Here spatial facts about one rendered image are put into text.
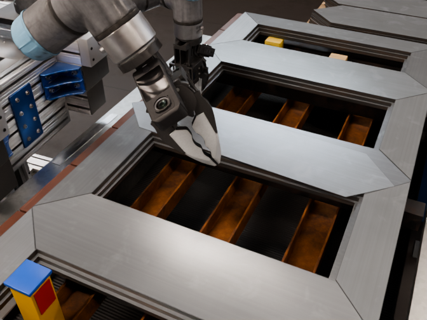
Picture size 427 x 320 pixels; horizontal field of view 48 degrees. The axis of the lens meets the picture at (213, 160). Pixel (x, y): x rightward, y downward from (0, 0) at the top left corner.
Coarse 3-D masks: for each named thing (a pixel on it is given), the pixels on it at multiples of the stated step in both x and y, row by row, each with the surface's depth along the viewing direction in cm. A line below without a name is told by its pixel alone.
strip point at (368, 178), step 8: (368, 160) 117; (360, 168) 115; (368, 168) 115; (376, 168) 115; (360, 176) 113; (368, 176) 113; (376, 176) 113; (384, 176) 113; (352, 184) 110; (360, 184) 110; (368, 184) 110; (376, 184) 110; (384, 184) 110; (392, 184) 110; (352, 192) 108; (360, 192) 108
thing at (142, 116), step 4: (144, 104) 137; (140, 108) 135; (144, 108) 135; (136, 112) 134; (140, 112) 134; (144, 112) 134; (136, 116) 132; (140, 116) 132; (144, 116) 132; (148, 116) 132; (140, 120) 131; (144, 120) 131; (140, 124) 129
